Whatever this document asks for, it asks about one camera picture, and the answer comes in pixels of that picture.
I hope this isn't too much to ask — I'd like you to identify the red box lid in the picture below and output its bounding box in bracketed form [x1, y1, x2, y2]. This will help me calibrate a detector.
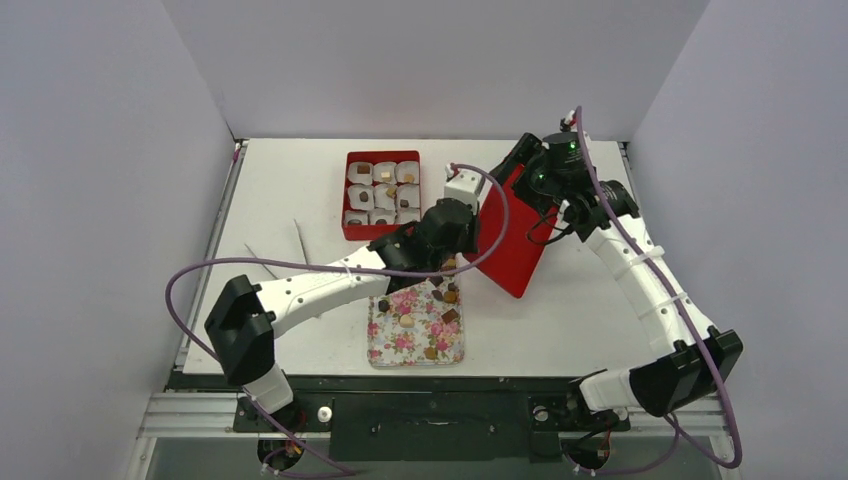
[463, 159, 557, 299]

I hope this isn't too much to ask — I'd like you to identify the red chocolate box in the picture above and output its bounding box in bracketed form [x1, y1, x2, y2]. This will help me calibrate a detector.
[340, 150, 423, 241]

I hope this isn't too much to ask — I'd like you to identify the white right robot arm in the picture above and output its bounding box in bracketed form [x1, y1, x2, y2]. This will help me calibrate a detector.
[492, 131, 743, 427]

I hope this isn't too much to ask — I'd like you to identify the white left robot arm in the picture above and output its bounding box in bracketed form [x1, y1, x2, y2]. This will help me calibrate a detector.
[204, 166, 485, 430]

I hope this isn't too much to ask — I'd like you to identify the brown cube chocolate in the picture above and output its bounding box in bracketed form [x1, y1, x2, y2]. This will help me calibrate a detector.
[441, 309, 460, 324]

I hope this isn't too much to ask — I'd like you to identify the beige round chocolate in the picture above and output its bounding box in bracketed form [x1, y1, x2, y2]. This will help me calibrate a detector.
[398, 314, 416, 328]

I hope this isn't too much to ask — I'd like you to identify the floral serving tray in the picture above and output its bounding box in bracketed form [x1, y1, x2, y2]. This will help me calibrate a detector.
[366, 274, 466, 369]

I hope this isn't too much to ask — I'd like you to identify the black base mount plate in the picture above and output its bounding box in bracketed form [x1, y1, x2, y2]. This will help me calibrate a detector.
[233, 370, 631, 464]

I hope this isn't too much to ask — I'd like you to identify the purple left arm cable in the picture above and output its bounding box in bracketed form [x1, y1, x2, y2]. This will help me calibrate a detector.
[164, 162, 511, 478]

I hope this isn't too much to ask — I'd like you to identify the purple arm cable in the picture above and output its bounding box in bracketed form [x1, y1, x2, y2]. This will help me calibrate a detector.
[164, 162, 511, 478]
[573, 105, 744, 477]

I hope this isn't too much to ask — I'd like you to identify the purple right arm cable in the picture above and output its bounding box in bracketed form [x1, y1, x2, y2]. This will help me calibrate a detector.
[573, 105, 744, 477]

